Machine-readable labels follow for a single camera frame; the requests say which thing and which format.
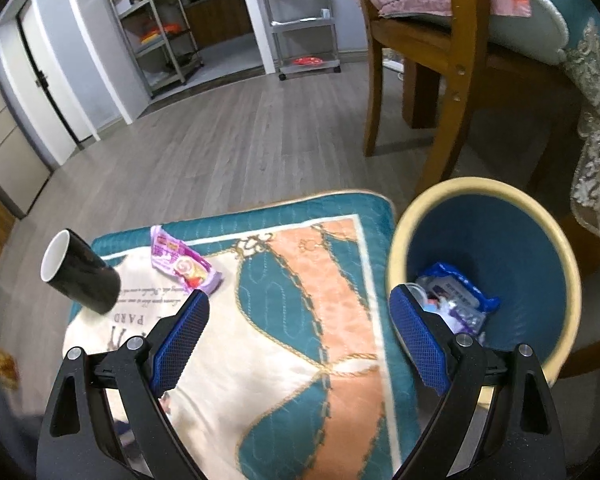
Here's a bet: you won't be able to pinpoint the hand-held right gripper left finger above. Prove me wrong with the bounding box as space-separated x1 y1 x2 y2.
35 290 211 480

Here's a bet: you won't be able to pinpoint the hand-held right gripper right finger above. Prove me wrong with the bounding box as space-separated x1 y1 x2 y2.
389 284 566 480

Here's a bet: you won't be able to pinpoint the silver foil wrapper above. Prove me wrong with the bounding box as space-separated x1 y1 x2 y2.
442 302 486 336

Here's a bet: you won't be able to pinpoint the blue wet wipes packet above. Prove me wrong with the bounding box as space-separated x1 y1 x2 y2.
415 261 501 331

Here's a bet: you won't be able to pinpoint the purple snack packet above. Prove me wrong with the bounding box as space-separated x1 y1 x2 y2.
150 225 223 295

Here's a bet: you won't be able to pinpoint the black mug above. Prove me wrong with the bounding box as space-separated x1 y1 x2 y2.
41 229 122 316

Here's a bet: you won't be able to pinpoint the blue bin with yellow rim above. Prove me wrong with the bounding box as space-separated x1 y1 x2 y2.
385 177 581 391

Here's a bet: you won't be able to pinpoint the teal and cream printed mat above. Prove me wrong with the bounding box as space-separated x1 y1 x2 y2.
62 190 421 480

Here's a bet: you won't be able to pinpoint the beige cabinet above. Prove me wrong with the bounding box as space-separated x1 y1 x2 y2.
0 65 51 216

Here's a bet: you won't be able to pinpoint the white power strip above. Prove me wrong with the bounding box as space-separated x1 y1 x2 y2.
382 57 406 81

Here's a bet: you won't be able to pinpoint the wooden chair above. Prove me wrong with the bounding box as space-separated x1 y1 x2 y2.
347 0 581 191

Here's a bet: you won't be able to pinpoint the white door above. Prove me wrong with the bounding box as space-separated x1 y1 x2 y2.
17 2 98 148

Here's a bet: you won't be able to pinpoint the orange items on rack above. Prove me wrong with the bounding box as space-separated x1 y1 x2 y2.
140 22 186 43

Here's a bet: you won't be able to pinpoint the light teal cushion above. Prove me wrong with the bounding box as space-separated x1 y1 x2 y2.
485 0 571 63

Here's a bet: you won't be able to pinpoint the metal shelf rack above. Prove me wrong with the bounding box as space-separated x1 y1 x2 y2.
104 0 204 98

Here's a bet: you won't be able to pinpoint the white trolley cart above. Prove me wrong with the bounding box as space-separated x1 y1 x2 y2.
254 0 342 81

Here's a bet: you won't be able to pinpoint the teal lace tablecloth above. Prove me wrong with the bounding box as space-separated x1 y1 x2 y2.
522 0 600 256

